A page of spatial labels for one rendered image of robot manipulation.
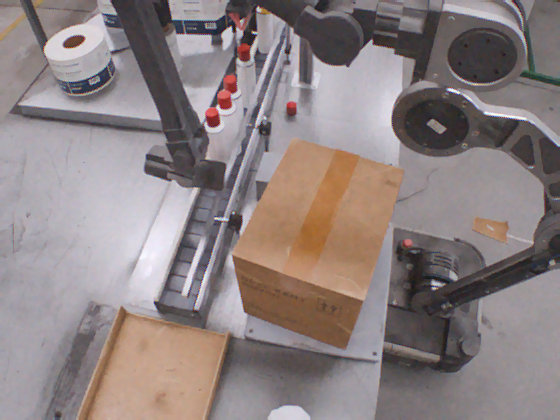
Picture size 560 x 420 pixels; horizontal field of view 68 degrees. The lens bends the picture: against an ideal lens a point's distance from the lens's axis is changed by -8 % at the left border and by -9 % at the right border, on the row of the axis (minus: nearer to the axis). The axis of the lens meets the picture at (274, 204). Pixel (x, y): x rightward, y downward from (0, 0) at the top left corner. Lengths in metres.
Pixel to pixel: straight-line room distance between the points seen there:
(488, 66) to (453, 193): 1.77
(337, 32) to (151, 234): 0.75
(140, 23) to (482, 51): 0.53
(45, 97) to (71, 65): 0.19
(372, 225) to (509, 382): 1.35
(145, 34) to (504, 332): 1.81
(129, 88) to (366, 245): 1.00
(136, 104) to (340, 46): 0.93
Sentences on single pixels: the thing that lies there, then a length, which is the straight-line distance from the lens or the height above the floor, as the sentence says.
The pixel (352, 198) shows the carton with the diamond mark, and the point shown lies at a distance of 0.86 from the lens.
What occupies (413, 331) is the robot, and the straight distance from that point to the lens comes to 1.72.
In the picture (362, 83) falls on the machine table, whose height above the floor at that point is 0.83.
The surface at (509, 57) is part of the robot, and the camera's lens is 0.66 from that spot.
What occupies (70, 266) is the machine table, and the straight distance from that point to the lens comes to 1.23.
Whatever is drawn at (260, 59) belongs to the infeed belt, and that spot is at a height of 0.88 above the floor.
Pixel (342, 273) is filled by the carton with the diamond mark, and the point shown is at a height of 1.12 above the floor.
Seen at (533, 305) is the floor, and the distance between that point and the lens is 2.24.
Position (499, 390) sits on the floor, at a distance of 2.03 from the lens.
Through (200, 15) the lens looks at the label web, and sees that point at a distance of 1.60.
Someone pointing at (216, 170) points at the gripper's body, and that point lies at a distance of 1.04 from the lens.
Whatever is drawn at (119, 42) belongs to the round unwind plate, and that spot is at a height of 0.89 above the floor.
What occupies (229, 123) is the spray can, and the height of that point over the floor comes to 1.01.
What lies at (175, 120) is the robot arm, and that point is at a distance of 0.86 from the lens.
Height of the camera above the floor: 1.80
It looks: 55 degrees down
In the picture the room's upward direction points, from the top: 2 degrees counter-clockwise
